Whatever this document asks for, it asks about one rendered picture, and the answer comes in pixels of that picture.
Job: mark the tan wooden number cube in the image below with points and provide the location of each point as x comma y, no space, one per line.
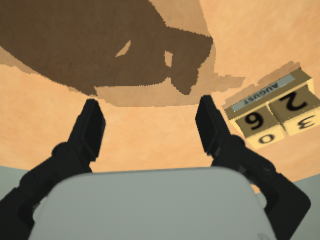
260,128
297,111

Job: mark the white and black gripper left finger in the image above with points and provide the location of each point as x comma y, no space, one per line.
67,159

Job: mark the tan wooden calendar tray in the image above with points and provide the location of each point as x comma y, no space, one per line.
270,93

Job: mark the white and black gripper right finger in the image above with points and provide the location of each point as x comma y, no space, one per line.
286,205

